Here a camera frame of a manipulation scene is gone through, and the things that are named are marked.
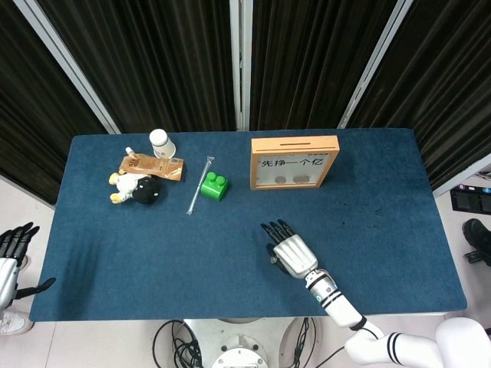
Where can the green toy building brick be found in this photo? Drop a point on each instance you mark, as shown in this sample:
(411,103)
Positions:
(214,186)

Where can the left black-fingered silver robot hand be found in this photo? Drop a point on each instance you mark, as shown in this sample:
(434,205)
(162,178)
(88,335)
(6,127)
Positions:
(7,276)

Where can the white paper cup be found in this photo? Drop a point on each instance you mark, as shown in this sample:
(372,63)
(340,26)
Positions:
(161,145)

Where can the black and white plush toy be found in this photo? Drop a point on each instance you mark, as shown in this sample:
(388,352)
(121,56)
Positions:
(144,189)

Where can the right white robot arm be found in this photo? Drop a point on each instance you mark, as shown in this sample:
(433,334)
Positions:
(337,306)

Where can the black shoe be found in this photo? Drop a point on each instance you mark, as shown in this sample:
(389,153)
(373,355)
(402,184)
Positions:
(477,234)

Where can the blue fabric table mat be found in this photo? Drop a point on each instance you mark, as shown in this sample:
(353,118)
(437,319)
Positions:
(153,249)

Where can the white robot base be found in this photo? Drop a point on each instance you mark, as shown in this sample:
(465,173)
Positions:
(238,345)

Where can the black box with coloured buttons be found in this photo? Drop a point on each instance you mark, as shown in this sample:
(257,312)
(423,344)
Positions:
(466,201)

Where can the brown snack pouch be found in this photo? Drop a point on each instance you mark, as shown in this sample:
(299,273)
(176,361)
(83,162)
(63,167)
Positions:
(153,165)

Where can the white sneaker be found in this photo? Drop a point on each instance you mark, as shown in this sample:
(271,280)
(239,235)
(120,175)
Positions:
(15,324)

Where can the clear wrapped drinking straw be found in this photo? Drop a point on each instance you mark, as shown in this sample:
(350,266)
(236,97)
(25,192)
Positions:
(199,184)

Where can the grey partition frame post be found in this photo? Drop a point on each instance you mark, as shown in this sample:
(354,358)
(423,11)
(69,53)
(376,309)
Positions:
(460,176)
(372,65)
(69,65)
(240,65)

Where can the wooden coin bank box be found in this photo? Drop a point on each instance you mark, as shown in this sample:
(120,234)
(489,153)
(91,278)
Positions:
(295,145)

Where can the right black-fingered silver robot hand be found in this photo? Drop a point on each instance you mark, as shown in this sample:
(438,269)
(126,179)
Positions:
(295,257)

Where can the small white bottle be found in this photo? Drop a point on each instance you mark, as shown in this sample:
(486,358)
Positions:
(129,150)

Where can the black pleated curtain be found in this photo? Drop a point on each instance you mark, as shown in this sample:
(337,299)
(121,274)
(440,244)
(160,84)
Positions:
(30,134)
(441,96)
(153,65)
(307,65)

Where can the black office chair base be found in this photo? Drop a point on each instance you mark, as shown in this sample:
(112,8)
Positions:
(473,257)

